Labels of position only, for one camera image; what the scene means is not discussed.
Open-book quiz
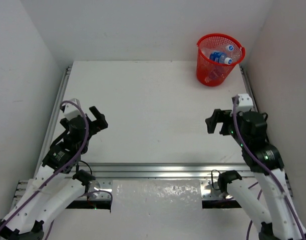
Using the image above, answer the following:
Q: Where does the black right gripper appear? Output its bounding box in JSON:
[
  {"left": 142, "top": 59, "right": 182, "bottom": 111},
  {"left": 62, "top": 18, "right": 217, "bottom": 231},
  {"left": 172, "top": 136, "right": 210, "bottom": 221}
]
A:
[{"left": 206, "top": 107, "right": 247, "bottom": 146}]

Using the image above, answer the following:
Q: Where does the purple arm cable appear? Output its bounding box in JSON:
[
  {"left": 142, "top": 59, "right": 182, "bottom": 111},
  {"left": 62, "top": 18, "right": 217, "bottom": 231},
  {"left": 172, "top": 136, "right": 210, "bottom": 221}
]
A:
[
  {"left": 231, "top": 96, "right": 306, "bottom": 240},
  {"left": 0, "top": 100, "right": 113, "bottom": 240}
]

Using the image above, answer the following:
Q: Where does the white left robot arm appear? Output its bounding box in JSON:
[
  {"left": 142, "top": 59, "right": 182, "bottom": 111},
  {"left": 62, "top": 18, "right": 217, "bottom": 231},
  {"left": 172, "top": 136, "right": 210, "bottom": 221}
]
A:
[{"left": 0, "top": 103, "right": 108, "bottom": 240}]

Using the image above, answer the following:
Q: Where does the red mesh plastic bin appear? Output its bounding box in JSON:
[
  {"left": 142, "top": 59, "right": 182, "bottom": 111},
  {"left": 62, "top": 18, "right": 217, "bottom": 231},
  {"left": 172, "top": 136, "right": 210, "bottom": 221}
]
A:
[{"left": 196, "top": 33, "right": 246, "bottom": 87}]

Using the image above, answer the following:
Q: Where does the blue label bottle Chinese text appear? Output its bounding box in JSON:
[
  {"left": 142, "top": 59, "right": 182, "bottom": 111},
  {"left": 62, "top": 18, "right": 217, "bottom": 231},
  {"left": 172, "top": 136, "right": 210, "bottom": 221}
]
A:
[{"left": 209, "top": 51, "right": 232, "bottom": 65}]

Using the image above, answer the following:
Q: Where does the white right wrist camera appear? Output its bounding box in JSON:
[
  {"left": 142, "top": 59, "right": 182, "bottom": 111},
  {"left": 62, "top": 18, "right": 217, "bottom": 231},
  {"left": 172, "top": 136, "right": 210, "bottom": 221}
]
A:
[{"left": 232, "top": 93, "right": 254, "bottom": 113}]

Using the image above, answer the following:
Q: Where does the blue label bottle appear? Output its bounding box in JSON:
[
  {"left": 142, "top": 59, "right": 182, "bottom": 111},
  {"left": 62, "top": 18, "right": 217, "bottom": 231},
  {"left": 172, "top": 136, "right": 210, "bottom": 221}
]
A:
[
  {"left": 205, "top": 67, "right": 223, "bottom": 83},
  {"left": 224, "top": 44, "right": 241, "bottom": 62}
]

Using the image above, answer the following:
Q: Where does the aluminium table right rail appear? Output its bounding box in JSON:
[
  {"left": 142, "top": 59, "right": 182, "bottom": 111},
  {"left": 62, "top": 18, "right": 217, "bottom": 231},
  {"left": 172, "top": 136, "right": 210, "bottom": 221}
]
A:
[{"left": 239, "top": 66, "right": 293, "bottom": 197}]

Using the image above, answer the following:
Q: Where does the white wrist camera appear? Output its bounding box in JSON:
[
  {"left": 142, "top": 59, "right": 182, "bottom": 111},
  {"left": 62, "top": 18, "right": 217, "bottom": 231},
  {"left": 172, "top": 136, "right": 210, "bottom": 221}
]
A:
[
  {"left": 232, "top": 93, "right": 254, "bottom": 113},
  {"left": 61, "top": 98, "right": 81, "bottom": 121}
]

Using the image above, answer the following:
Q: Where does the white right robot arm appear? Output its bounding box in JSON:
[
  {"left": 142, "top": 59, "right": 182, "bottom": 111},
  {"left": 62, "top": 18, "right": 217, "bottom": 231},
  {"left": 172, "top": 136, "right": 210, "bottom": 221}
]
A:
[{"left": 205, "top": 109, "right": 306, "bottom": 240}]

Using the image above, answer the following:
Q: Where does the clear unlabelled bottle white cap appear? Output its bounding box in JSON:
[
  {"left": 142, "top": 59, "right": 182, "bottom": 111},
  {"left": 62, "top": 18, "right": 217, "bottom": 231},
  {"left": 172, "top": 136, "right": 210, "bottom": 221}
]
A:
[{"left": 201, "top": 45, "right": 226, "bottom": 58}]

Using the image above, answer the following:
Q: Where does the aluminium table rail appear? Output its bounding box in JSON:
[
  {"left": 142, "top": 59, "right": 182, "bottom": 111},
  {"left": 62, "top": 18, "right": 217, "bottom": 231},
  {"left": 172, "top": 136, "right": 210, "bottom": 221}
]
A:
[
  {"left": 12, "top": 65, "right": 73, "bottom": 201},
  {"left": 32, "top": 162, "right": 276, "bottom": 180},
  {"left": 239, "top": 66, "right": 293, "bottom": 197}
]

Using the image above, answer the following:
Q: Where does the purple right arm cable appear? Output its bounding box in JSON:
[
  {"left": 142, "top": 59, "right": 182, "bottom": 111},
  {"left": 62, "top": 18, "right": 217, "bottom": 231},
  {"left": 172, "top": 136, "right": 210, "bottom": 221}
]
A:
[{"left": 231, "top": 96, "right": 306, "bottom": 240}]

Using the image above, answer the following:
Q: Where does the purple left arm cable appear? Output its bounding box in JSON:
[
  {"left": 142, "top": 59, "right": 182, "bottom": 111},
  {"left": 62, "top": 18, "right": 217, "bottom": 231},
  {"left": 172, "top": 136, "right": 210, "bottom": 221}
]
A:
[{"left": 0, "top": 100, "right": 113, "bottom": 240}]

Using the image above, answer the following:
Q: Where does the translucent plastic sheet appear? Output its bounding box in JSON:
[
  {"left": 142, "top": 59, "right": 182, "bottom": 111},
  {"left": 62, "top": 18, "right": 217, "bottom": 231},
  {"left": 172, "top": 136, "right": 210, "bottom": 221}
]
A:
[{"left": 112, "top": 179, "right": 202, "bottom": 212}]

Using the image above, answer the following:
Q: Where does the aluminium table front rail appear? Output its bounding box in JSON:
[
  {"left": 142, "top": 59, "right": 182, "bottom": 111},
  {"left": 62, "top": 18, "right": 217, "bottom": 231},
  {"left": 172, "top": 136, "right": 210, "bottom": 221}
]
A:
[{"left": 32, "top": 162, "right": 276, "bottom": 180}]

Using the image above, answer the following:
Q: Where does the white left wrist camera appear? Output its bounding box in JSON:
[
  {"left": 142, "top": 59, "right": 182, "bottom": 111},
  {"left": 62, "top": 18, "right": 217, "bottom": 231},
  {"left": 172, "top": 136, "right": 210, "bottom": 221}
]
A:
[{"left": 61, "top": 98, "right": 81, "bottom": 121}]

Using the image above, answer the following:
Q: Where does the black looped cable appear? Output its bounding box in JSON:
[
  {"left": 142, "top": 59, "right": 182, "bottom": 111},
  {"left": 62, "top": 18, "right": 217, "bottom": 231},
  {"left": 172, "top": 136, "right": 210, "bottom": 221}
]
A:
[{"left": 210, "top": 169, "right": 225, "bottom": 198}]

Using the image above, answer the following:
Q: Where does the aluminium table left rail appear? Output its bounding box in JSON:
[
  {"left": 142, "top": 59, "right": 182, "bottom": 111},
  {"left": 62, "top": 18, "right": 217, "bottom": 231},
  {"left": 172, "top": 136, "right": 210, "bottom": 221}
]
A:
[{"left": 12, "top": 65, "right": 73, "bottom": 201}]

